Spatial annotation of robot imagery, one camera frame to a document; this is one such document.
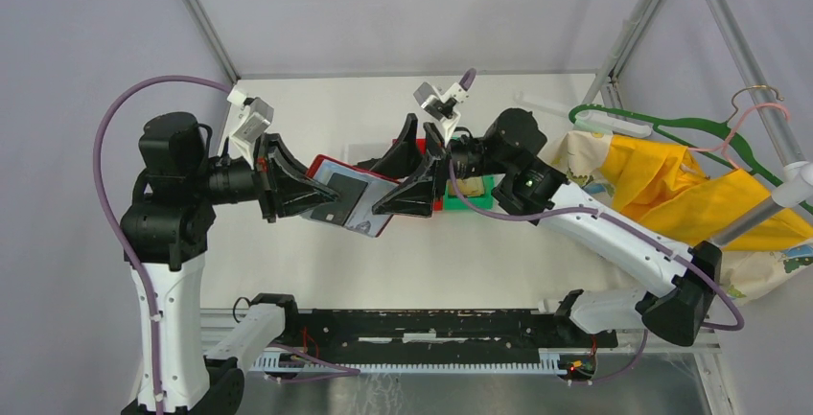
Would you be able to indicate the green clothes hanger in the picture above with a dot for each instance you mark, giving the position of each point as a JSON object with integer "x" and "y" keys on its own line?
{"x": 602, "y": 119}

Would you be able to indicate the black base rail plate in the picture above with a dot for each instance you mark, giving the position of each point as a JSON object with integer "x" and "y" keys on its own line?
{"x": 404, "y": 337}

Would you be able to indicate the gold cards in green bin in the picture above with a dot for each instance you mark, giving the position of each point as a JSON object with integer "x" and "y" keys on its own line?
{"x": 470, "y": 187}

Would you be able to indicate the red plastic bin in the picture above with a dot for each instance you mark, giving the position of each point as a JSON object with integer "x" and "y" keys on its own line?
{"x": 421, "y": 146}

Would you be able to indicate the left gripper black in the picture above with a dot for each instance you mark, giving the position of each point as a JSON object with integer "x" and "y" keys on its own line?
{"x": 289, "y": 202}

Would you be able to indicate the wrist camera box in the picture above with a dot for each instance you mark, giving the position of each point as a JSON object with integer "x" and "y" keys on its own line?
{"x": 443, "y": 106}
{"x": 254, "y": 117}

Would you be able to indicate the white hanger rack stand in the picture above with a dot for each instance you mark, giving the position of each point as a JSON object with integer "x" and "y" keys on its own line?
{"x": 699, "y": 228}

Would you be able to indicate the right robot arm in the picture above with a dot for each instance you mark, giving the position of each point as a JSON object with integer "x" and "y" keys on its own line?
{"x": 676, "y": 282}

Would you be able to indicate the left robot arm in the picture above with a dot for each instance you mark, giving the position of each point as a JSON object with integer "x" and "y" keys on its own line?
{"x": 166, "y": 227}

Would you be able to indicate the yellow patterned cloth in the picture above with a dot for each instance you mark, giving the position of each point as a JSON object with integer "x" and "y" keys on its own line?
{"x": 686, "y": 209}

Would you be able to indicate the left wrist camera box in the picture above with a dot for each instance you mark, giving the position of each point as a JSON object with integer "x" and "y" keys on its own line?
{"x": 254, "y": 117}

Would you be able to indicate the red leather card holder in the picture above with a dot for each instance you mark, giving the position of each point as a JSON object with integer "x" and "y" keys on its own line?
{"x": 362, "y": 220}

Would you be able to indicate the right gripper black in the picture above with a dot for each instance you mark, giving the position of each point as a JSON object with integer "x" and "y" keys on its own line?
{"x": 415, "y": 195}

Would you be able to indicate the white plastic bin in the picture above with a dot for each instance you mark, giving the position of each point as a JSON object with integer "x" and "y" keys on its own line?
{"x": 364, "y": 155}

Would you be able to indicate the black credit card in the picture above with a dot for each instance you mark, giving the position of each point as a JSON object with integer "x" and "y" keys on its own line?
{"x": 350, "y": 190}

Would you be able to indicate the green plastic bin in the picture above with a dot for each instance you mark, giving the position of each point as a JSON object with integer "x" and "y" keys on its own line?
{"x": 451, "y": 201}

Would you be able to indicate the white cable duct strip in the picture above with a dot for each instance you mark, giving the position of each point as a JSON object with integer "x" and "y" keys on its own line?
{"x": 276, "y": 361}

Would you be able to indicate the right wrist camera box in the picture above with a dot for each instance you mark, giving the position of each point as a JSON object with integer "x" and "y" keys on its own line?
{"x": 443, "y": 106}

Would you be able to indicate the pink clothes hanger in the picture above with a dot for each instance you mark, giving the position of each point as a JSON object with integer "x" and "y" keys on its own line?
{"x": 776, "y": 105}

